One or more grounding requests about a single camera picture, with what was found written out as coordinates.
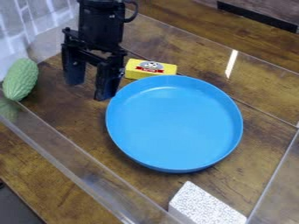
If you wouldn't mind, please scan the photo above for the yellow rectangular block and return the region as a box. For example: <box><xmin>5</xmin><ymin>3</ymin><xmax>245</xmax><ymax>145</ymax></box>
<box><xmin>125</xmin><ymin>59</ymin><xmax>177</xmax><ymax>80</ymax></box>

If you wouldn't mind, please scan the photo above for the white sheer curtain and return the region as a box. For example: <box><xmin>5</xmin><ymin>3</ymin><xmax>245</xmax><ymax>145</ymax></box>
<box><xmin>0</xmin><ymin>0</ymin><xmax>78</xmax><ymax>81</ymax></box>

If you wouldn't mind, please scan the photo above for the green bumpy gourd toy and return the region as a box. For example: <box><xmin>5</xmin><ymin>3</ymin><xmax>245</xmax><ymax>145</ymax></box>
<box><xmin>2</xmin><ymin>58</ymin><xmax>38</xmax><ymax>102</ymax></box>

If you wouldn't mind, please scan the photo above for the white speckled foam block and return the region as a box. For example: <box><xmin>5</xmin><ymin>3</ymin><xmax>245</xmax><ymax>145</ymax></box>
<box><xmin>168</xmin><ymin>181</ymin><xmax>246</xmax><ymax>224</ymax></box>

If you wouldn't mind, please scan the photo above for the blue round tray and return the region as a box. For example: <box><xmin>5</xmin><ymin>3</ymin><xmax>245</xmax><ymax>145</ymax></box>
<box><xmin>106</xmin><ymin>75</ymin><xmax>242</xmax><ymax>173</ymax></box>

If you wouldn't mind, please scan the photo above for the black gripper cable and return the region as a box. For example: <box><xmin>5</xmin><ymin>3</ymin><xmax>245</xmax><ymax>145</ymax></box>
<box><xmin>122</xmin><ymin>0</ymin><xmax>140</xmax><ymax>24</ymax></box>

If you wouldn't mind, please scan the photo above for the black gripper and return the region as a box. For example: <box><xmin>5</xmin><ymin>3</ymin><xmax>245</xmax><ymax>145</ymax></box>
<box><xmin>61</xmin><ymin>0</ymin><xmax>126</xmax><ymax>102</ymax></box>

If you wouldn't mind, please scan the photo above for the clear acrylic enclosure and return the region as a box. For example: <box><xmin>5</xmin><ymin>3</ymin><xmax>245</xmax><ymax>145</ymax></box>
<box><xmin>0</xmin><ymin>0</ymin><xmax>299</xmax><ymax>224</ymax></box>

